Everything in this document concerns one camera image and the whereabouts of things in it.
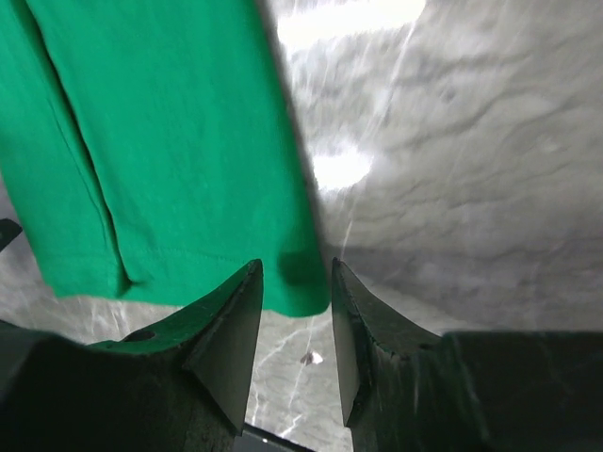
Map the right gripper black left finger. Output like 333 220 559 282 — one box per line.
1 260 263 451

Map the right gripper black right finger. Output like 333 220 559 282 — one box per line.
332 260 602 451

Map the green t shirt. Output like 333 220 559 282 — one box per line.
1 1 329 317

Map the black base beam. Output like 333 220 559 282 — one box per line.
233 424 313 452

